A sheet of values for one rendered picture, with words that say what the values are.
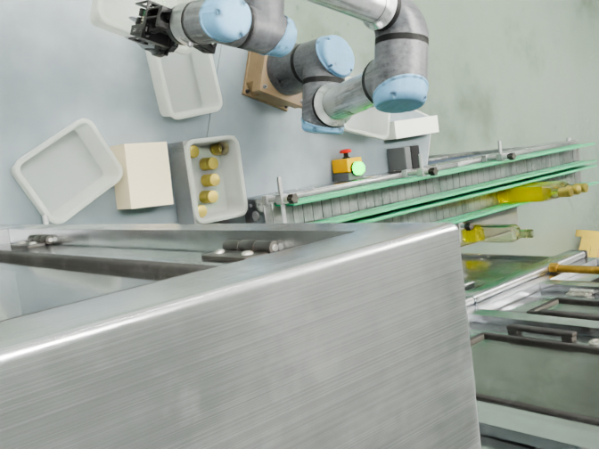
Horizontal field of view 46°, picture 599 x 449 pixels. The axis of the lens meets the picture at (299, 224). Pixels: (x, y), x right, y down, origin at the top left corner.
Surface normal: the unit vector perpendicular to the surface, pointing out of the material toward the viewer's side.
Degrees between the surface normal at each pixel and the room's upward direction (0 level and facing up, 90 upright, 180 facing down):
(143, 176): 0
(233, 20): 7
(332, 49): 8
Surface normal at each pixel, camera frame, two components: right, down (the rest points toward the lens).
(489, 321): -0.74, 0.17
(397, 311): 0.66, 0.00
